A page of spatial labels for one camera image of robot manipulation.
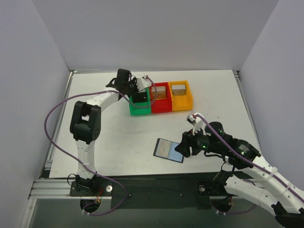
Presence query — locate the aluminium frame rail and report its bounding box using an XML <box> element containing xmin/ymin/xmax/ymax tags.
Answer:
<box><xmin>28</xmin><ymin>70</ymin><xmax>74</xmax><ymax>200</ymax></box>

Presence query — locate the brown card stack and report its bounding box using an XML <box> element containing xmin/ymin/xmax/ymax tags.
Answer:
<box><xmin>150</xmin><ymin>86</ymin><xmax>166</xmax><ymax>100</ymax></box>

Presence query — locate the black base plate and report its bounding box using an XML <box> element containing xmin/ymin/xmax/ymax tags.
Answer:
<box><xmin>69</xmin><ymin>172</ymin><xmax>231</xmax><ymax>212</ymax></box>

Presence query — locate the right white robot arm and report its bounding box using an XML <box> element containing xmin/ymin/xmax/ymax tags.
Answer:
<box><xmin>175</xmin><ymin>118</ymin><xmax>304</xmax><ymax>228</ymax></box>

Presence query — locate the black leather card holder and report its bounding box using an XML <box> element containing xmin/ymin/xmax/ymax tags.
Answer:
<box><xmin>153</xmin><ymin>138</ymin><xmax>184</xmax><ymax>163</ymax></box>

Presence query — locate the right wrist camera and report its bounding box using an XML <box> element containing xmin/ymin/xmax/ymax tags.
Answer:
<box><xmin>186</xmin><ymin>112</ymin><xmax>204</xmax><ymax>135</ymax></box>

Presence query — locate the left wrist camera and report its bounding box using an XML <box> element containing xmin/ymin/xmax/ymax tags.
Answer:
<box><xmin>136</xmin><ymin>76</ymin><xmax>152</xmax><ymax>91</ymax></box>

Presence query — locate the black VIP card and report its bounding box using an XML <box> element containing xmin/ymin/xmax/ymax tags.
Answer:
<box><xmin>132</xmin><ymin>92</ymin><xmax>148</xmax><ymax>104</ymax></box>

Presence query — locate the tan card in holder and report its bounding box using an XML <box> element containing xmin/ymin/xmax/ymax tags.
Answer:
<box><xmin>157</xmin><ymin>140</ymin><xmax>171</xmax><ymax>158</ymax></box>

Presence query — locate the red plastic bin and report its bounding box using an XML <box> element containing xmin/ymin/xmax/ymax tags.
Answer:
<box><xmin>149</xmin><ymin>82</ymin><xmax>172</xmax><ymax>114</ymax></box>

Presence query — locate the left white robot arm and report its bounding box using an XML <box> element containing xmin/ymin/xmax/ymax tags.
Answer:
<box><xmin>70</xmin><ymin>69</ymin><xmax>138</xmax><ymax>191</ymax></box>

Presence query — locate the orange plastic bin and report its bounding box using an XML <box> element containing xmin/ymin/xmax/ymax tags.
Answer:
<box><xmin>168</xmin><ymin>81</ymin><xmax>193</xmax><ymax>112</ymax></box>

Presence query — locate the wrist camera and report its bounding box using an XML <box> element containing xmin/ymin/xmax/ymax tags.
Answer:
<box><xmin>186</xmin><ymin>112</ymin><xmax>204</xmax><ymax>135</ymax></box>
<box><xmin>136</xmin><ymin>76</ymin><xmax>152</xmax><ymax>91</ymax></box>

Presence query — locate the green plastic bin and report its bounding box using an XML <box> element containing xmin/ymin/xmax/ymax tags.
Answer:
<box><xmin>129</xmin><ymin>88</ymin><xmax>152</xmax><ymax>116</ymax></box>

